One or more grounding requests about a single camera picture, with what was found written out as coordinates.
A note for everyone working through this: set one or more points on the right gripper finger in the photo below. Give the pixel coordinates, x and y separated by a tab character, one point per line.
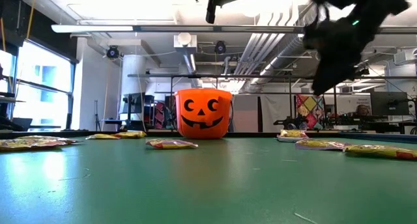
322	82
337	80

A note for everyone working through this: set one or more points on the yellow Sour Patch Kids packet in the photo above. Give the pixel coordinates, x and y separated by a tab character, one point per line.
130	134
293	133
101	136
171	144
381	151
29	146
49	139
321	145

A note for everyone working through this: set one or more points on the black ceiling spotlight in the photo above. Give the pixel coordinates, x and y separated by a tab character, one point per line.
365	71

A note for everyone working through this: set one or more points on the person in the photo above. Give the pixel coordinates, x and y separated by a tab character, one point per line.
362	110

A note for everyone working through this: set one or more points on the white ceiling unit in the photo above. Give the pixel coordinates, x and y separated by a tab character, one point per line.
184	43

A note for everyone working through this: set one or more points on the black computer monitor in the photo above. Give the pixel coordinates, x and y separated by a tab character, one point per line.
389	103

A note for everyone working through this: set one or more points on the black pipe rack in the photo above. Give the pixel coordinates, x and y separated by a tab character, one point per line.
244	76

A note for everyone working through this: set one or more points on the white partition panel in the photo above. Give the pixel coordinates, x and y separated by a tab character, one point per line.
247	113

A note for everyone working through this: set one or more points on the orange pumpkin face bucket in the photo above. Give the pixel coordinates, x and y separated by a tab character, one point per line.
224	120

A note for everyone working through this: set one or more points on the green table mat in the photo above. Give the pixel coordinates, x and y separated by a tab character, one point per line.
208	185

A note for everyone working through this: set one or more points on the large black framed window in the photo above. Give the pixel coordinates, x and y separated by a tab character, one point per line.
42	71

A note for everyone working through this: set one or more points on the white wall sign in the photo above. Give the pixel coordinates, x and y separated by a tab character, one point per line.
352	102

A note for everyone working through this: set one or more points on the colourful patchwork wall hanging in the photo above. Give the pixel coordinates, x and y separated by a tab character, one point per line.
307	111

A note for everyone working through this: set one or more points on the round black ceiling camera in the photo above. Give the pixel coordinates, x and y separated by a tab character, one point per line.
220	47
112	51

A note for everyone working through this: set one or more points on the silver ventilation duct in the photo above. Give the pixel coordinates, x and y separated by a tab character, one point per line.
280	61

